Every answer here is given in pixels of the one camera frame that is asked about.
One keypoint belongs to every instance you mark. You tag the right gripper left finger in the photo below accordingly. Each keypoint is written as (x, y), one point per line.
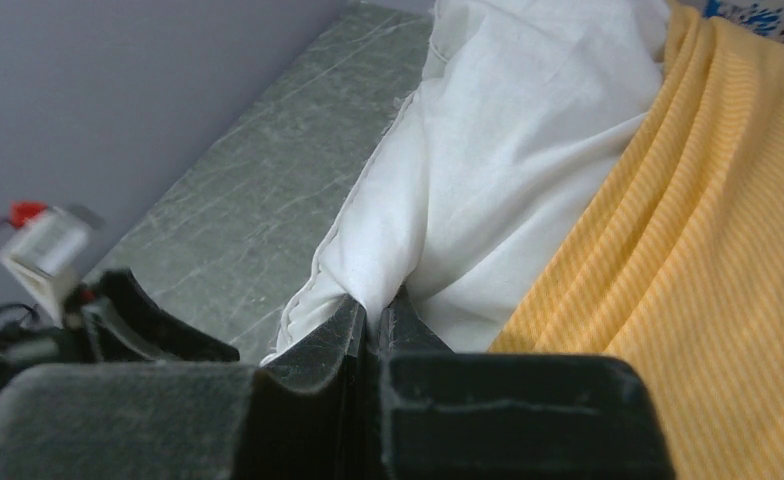
(298, 417)

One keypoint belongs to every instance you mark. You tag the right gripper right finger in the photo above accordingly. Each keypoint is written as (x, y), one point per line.
(449, 415)

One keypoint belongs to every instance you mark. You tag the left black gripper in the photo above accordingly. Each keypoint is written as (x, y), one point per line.
(118, 322)

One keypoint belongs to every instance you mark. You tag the orange Mickey Mouse pillowcase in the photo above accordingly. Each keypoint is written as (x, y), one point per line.
(677, 264)

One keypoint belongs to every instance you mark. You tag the white pillow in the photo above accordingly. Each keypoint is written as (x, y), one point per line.
(522, 111)

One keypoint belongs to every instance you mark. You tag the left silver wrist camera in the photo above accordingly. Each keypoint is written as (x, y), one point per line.
(42, 252)

